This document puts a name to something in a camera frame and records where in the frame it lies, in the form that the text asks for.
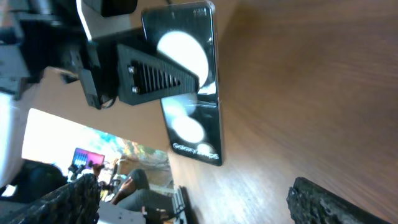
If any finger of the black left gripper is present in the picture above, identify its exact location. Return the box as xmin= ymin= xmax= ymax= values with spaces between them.
xmin=116 ymin=44 xmax=199 ymax=105

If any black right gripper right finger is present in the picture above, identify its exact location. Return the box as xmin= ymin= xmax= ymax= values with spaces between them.
xmin=287 ymin=177 xmax=388 ymax=224

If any black Galaxy flip phone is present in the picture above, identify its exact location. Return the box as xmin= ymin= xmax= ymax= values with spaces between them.
xmin=141 ymin=1 xmax=223 ymax=166

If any purple lit monitor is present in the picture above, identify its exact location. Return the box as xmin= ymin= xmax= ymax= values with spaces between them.
xmin=72 ymin=148 xmax=105 ymax=168

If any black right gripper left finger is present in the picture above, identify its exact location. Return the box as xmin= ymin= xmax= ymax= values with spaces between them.
xmin=1 ymin=174 xmax=100 ymax=224

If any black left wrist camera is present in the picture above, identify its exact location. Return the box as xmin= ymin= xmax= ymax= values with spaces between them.
xmin=83 ymin=0 xmax=138 ymax=17

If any seated person in background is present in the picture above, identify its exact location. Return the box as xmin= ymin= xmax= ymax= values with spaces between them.
xmin=110 ymin=169 xmax=175 ymax=224

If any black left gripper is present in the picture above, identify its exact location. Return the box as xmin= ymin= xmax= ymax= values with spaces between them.
xmin=1 ymin=0 xmax=117 ymax=110

